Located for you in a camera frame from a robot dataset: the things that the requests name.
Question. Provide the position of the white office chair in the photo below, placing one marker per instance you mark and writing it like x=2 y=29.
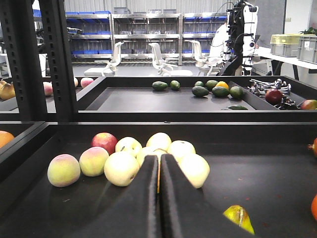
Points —
x=111 y=65
x=163 y=67
x=206 y=65

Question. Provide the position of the pink green peach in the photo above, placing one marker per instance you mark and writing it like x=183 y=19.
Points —
x=63 y=170

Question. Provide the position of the steel storage shelving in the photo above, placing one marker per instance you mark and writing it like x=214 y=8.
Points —
x=100 y=31

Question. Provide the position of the grey plastic crate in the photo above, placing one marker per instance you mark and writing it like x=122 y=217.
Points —
x=307 y=49

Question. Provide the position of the large orange with nipple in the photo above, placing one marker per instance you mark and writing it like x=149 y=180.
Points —
x=5 y=138

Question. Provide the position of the black wooden produce stand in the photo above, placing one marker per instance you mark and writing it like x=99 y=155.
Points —
x=264 y=167

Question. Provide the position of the yellow mango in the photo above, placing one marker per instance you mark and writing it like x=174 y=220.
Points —
x=222 y=84

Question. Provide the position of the pink apple upper tray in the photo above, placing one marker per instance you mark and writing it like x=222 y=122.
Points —
x=48 y=88
x=85 y=81

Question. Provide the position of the red apple behind basket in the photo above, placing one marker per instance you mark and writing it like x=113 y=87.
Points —
x=105 y=140

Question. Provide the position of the white black robot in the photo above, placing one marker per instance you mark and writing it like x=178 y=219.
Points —
x=234 y=42

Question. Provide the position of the dark green avocado front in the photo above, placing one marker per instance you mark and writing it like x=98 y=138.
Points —
x=237 y=107

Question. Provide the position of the dark red apple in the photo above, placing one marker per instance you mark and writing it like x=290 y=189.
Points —
x=273 y=96

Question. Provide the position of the pink peach near basket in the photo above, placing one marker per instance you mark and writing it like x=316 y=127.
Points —
x=92 y=161

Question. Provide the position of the pile of metal utensils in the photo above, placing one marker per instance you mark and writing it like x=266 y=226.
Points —
x=259 y=88

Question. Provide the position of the pale white pear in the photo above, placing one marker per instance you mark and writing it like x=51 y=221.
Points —
x=129 y=145
x=181 y=148
x=159 y=140
x=121 y=168
x=195 y=168
x=149 y=150

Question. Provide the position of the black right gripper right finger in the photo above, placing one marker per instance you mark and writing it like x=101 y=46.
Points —
x=184 y=211

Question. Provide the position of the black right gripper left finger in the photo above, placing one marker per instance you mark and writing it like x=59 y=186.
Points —
x=134 y=214

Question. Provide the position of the brown yellow pear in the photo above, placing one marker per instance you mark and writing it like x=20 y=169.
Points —
x=6 y=90

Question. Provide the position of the green pear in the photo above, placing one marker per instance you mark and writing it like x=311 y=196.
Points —
x=238 y=215

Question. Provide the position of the black upright rack post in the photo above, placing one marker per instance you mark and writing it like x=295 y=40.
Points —
x=17 y=23
x=59 y=58

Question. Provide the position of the dark green avocado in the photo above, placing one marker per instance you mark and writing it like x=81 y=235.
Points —
x=210 y=84
x=199 y=83
x=159 y=85
x=174 y=85
x=236 y=92
x=200 y=91
x=237 y=107
x=220 y=91

